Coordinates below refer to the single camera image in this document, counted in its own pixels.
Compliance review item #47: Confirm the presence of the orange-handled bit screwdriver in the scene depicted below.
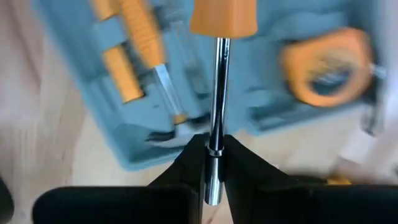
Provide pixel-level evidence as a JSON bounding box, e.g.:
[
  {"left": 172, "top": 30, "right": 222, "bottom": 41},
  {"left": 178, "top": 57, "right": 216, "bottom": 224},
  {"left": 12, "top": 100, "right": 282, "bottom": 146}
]
[{"left": 189, "top": 0, "right": 259, "bottom": 206}]

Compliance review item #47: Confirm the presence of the orange tape measure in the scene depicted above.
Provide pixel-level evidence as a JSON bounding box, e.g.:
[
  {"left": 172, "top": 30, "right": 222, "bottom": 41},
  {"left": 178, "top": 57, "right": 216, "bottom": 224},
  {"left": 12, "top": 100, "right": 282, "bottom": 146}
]
[{"left": 279, "top": 27, "right": 386, "bottom": 134}]

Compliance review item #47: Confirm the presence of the orange-handled claw hammer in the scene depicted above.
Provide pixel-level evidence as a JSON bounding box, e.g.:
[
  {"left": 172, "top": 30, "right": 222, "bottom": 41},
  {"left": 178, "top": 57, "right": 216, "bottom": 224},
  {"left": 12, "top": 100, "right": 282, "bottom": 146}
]
[{"left": 119, "top": 0, "right": 206, "bottom": 147}]

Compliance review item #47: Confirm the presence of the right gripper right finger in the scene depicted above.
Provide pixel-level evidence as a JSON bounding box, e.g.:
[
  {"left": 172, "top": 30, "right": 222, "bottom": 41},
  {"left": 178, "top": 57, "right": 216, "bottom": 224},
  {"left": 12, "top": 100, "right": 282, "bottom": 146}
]
[{"left": 223, "top": 134, "right": 398, "bottom": 224}]

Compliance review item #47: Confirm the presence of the blue-grey plastic tool case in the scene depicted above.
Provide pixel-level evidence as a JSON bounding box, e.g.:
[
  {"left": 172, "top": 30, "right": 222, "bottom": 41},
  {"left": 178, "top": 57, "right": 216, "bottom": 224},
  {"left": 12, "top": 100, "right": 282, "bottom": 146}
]
[{"left": 32, "top": 0, "right": 383, "bottom": 172}]

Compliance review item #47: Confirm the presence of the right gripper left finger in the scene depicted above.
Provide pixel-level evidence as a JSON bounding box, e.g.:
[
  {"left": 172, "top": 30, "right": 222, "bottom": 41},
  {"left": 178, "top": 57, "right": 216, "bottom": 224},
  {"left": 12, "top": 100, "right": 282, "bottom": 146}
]
[{"left": 32, "top": 134, "right": 208, "bottom": 224}]

